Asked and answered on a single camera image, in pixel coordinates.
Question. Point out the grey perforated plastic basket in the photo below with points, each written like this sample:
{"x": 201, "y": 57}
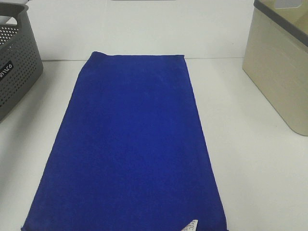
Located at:
{"x": 20, "y": 61}

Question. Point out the white towel label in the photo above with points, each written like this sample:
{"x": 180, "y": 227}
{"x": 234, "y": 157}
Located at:
{"x": 192, "y": 226}

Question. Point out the blue towel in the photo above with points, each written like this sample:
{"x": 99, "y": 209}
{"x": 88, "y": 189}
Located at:
{"x": 130, "y": 153}

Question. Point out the beige plastic storage bin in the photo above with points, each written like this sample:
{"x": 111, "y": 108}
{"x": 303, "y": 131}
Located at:
{"x": 276, "y": 59}

